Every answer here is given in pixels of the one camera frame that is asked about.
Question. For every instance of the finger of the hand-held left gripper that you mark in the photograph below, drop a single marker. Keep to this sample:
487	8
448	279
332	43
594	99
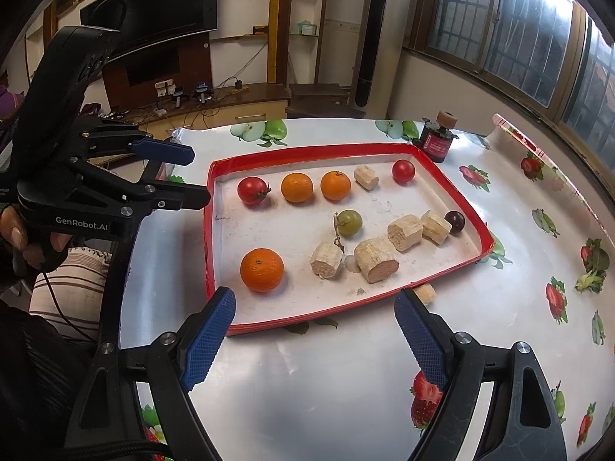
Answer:
182	197
166	150

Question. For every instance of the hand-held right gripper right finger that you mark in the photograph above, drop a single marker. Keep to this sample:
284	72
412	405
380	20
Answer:
423	341

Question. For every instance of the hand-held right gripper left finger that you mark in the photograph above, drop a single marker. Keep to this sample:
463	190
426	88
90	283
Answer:
209	341

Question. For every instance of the red tomato with calyx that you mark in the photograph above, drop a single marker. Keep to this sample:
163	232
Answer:
253	189

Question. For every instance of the orange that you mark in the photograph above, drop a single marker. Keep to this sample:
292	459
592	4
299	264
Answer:
335	185
297	187
262	269

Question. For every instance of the red rimmed white tray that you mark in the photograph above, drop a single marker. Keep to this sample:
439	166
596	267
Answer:
298	230

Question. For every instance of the dark purple grape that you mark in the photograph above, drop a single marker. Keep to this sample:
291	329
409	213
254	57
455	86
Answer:
454	222

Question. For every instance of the brown grape stem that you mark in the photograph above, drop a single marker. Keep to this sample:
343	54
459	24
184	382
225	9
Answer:
339	240

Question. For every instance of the green grape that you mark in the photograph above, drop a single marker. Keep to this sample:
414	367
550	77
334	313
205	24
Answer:
350	222

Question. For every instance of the smooth red tomato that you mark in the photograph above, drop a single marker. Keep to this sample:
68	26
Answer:
403	171

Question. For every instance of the small wooden block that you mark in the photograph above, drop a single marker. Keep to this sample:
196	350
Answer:
366	177

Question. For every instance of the person's left hand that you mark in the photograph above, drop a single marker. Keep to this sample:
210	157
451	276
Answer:
14	235

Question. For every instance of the small pale wooden chunk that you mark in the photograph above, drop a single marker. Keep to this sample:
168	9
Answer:
425	293

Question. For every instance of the wooden television cabinet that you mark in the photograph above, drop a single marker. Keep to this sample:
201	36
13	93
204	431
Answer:
230	103

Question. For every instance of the fruit print tablecloth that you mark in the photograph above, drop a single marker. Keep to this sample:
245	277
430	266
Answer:
336	384

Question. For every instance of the curved black television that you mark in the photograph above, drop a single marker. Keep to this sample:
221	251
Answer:
153	9

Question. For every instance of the green leafy vegetable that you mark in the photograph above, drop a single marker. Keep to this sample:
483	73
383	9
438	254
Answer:
592	269

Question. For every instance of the tissue box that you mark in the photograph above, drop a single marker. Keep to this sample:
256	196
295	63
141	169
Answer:
305	27

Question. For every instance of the dark jar with red label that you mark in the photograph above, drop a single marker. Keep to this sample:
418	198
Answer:
435	144

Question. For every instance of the cork stopper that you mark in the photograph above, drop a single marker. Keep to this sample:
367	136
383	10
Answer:
446	119

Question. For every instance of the tower air conditioner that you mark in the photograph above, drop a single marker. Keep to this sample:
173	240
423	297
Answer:
370	33

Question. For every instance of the barred window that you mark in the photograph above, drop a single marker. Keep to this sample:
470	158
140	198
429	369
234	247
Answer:
528	24

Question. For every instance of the wall shelf unit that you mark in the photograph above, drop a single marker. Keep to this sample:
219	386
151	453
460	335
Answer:
298	9

